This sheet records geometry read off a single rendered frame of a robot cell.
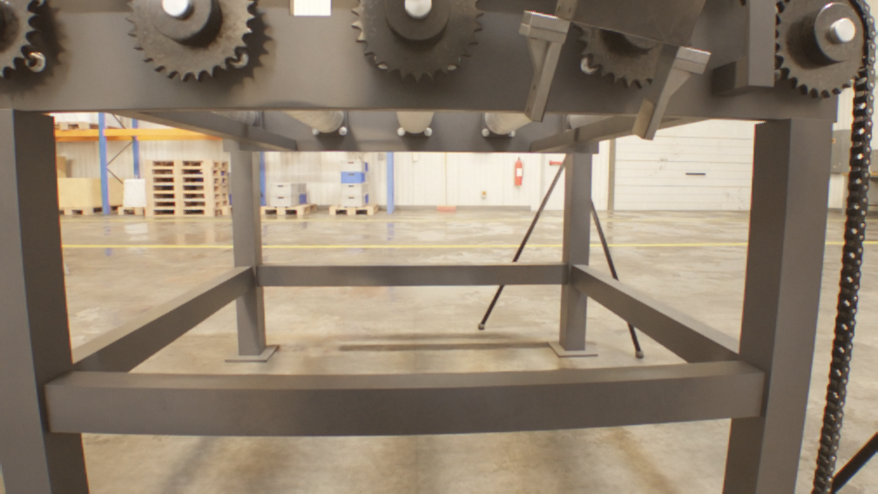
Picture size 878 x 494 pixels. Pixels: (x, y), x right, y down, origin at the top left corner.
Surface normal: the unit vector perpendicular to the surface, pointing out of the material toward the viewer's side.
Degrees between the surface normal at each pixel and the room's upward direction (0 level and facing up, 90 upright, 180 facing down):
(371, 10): 90
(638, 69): 90
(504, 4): 90
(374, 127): 90
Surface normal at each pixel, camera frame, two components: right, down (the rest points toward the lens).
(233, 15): 0.06, 0.09
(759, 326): -1.00, 0.00
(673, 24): 0.11, 0.48
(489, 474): 0.00, -1.00
